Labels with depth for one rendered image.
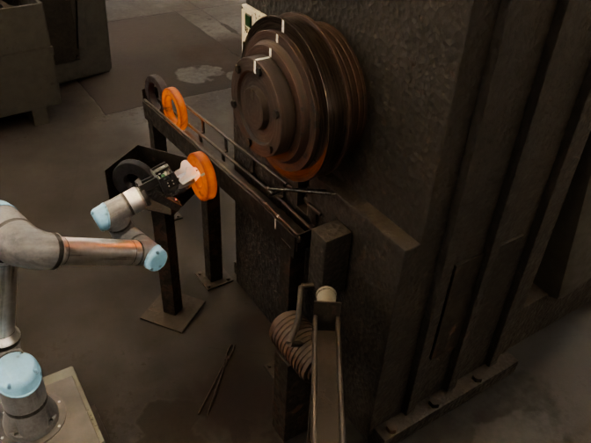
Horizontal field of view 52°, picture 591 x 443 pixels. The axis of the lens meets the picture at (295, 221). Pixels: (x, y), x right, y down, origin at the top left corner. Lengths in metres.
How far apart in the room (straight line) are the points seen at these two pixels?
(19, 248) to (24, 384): 0.40
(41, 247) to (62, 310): 1.17
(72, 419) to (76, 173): 1.92
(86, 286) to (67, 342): 0.33
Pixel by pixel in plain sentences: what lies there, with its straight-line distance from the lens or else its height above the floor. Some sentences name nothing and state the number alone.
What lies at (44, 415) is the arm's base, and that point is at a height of 0.38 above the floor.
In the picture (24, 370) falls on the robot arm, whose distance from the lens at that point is 1.83.
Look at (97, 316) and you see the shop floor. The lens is 2.69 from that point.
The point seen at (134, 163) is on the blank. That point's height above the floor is 0.75.
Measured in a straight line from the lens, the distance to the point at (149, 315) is 2.64.
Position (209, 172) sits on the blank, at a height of 0.87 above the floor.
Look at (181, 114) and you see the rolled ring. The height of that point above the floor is 0.71.
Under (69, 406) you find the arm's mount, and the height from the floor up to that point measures 0.32.
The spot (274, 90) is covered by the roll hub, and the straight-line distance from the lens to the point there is 1.59.
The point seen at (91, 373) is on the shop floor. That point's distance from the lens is 2.49.
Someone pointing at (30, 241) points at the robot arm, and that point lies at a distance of 1.61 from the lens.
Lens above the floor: 1.87
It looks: 37 degrees down
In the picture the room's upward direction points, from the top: 3 degrees clockwise
